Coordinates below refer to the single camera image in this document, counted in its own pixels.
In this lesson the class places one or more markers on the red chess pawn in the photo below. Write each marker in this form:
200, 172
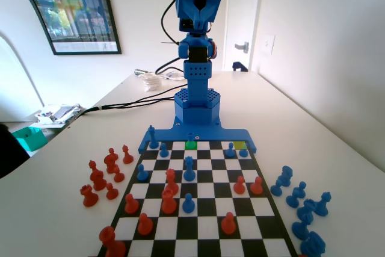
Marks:
131, 206
118, 176
239, 187
228, 225
145, 226
112, 192
256, 187

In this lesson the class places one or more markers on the framed map poster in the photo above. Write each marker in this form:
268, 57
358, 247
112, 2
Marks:
75, 13

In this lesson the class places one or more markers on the blue rook chess piece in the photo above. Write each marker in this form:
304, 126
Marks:
306, 206

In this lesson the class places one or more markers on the black and white chessboard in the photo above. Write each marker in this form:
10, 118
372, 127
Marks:
207, 184

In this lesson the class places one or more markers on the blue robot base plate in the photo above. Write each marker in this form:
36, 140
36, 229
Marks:
216, 135

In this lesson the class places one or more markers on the small blue printed part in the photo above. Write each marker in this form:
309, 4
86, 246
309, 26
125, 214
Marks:
239, 66

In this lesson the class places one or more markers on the tall blue king piece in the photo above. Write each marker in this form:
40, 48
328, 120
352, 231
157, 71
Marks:
153, 141

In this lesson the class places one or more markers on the large blue chess piece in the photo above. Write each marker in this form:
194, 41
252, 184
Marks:
313, 244

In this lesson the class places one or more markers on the person in dark clothing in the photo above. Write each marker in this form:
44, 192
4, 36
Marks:
10, 151

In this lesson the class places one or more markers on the stack of white items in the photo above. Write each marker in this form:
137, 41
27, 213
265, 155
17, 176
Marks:
152, 82

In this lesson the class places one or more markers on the red piece corner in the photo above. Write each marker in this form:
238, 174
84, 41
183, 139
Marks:
112, 245

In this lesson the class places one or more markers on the small metal cylinder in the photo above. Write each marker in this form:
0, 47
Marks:
139, 72

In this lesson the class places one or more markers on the white light switch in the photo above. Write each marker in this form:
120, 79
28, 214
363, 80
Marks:
268, 44

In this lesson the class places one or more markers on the loose white papers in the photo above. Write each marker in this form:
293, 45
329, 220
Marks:
173, 75

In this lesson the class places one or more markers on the green open box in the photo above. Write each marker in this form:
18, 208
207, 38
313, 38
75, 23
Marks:
33, 141

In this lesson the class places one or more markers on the red rook chess piece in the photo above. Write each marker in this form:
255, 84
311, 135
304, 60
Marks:
89, 197
168, 204

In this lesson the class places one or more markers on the small blue crowned chess piece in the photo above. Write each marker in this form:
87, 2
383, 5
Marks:
190, 142

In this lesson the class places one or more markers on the blue queen chess piece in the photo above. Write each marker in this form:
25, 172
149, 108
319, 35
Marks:
189, 172

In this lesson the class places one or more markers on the white arched panel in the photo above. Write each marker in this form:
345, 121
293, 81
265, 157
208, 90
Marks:
18, 58

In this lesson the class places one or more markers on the pile of papers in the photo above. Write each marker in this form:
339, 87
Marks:
60, 112

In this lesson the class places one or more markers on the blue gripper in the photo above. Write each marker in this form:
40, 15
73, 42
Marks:
201, 8

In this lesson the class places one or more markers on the white door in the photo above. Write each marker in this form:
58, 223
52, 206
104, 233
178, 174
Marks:
240, 13

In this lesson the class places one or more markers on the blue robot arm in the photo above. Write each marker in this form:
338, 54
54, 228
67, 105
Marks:
197, 88

